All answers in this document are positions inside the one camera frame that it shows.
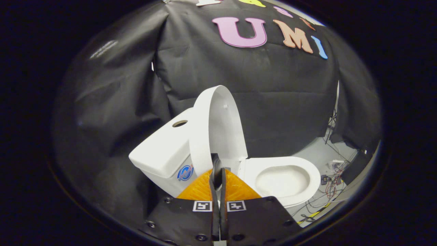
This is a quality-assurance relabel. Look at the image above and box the black backdrop cloth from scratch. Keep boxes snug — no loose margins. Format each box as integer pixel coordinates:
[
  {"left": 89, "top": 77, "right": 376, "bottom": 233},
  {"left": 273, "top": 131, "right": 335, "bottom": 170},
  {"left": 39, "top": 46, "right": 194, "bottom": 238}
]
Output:
[{"left": 51, "top": 0, "right": 383, "bottom": 228}]

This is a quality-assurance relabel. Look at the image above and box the white ceramic toilet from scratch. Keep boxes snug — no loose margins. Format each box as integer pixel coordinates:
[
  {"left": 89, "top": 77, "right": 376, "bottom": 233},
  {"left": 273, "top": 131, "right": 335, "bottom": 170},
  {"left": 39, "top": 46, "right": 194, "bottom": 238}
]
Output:
[{"left": 129, "top": 108, "right": 322, "bottom": 209}]

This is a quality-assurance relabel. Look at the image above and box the black round lid tab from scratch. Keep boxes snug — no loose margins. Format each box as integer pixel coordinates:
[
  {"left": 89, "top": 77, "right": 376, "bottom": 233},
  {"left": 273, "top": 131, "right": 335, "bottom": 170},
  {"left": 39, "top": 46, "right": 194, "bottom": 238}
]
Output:
[{"left": 211, "top": 159, "right": 226, "bottom": 188}]

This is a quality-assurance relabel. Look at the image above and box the backdrop stand pole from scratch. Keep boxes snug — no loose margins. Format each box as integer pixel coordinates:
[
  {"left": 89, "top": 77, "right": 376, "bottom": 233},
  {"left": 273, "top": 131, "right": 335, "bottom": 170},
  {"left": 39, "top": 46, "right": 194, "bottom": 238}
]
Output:
[{"left": 325, "top": 80, "right": 340, "bottom": 145}]

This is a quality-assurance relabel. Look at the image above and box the black case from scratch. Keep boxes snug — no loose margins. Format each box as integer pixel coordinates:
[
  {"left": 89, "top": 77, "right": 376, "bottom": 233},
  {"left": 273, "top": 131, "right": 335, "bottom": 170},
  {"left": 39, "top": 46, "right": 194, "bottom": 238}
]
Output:
[{"left": 341, "top": 148, "right": 373, "bottom": 186}]

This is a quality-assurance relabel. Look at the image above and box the white toilet lid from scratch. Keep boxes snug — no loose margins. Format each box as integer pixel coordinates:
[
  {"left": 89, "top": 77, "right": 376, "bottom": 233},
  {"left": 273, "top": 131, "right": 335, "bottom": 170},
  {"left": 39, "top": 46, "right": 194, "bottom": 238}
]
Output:
[{"left": 188, "top": 85, "right": 249, "bottom": 177}]

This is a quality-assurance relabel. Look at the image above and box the tangle of cables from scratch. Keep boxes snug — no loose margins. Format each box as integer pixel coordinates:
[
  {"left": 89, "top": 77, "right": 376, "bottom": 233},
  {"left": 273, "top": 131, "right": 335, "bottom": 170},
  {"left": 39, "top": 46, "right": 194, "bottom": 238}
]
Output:
[{"left": 296, "top": 161, "right": 354, "bottom": 224}]

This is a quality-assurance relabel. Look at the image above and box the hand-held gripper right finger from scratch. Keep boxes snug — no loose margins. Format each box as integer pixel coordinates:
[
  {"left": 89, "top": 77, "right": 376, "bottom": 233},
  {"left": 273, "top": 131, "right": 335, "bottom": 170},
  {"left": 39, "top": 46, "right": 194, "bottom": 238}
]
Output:
[{"left": 220, "top": 169, "right": 303, "bottom": 245}]

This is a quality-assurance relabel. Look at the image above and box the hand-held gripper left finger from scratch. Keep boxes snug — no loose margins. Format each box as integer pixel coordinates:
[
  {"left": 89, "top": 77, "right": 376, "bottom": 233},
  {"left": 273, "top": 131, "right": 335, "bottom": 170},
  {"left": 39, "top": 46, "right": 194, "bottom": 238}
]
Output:
[{"left": 145, "top": 169, "right": 221, "bottom": 245}]

